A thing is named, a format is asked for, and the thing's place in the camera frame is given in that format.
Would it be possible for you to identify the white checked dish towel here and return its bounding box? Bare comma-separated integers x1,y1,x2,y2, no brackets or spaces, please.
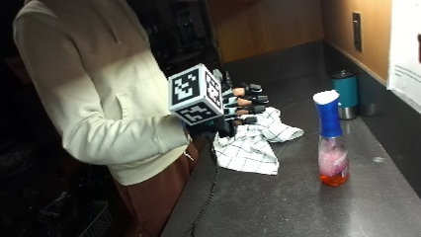
212,106,305,176

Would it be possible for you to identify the white marker cube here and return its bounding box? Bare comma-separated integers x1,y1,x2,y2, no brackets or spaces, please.
167,63,227,126

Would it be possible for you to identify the blue spray bottle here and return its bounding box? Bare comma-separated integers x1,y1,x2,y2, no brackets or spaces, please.
312,89,352,188

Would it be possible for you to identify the teal travel mug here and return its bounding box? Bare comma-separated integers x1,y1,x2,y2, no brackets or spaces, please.
329,69,361,120

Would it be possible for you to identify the the person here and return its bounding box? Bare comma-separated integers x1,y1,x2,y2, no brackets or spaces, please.
12,0,202,237

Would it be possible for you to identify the white paper sheet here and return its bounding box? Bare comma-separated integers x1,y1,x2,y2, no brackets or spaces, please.
385,0,421,115

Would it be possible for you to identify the black glove cable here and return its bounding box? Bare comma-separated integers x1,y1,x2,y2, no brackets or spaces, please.
180,131,222,237

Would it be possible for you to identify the black wall outlet plate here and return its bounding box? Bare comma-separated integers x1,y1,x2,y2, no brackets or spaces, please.
352,11,364,53

